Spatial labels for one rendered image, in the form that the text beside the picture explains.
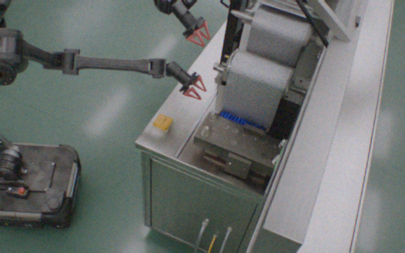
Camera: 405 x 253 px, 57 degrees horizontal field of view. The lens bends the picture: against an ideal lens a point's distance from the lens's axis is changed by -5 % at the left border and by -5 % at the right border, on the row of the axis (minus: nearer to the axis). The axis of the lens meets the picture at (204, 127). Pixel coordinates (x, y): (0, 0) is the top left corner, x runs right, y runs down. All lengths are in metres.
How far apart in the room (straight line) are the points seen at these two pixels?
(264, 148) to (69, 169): 1.34
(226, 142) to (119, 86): 1.84
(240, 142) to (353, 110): 0.53
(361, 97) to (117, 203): 1.77
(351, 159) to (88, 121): 2.28
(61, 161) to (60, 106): 0.76
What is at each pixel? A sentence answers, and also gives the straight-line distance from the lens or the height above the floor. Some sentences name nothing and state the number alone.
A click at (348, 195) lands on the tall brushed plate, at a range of 1.12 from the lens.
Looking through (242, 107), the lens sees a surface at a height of 1.09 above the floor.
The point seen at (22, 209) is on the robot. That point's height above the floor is 0.24.
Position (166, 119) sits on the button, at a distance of 1.84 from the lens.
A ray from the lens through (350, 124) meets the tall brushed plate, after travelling 1.30.
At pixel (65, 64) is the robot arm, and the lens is 1.73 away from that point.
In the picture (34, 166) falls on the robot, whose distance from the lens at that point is 2.59.
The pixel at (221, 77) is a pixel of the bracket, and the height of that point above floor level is 1.14.
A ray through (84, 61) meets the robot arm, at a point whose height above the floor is 1.21.
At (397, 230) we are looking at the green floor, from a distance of 3.04.
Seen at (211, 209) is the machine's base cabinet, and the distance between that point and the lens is 1.93.
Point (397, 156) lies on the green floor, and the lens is 3.46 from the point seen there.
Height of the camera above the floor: 2.30
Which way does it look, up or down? 49 degrees down
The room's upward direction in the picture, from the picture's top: 9 degrees clockwise
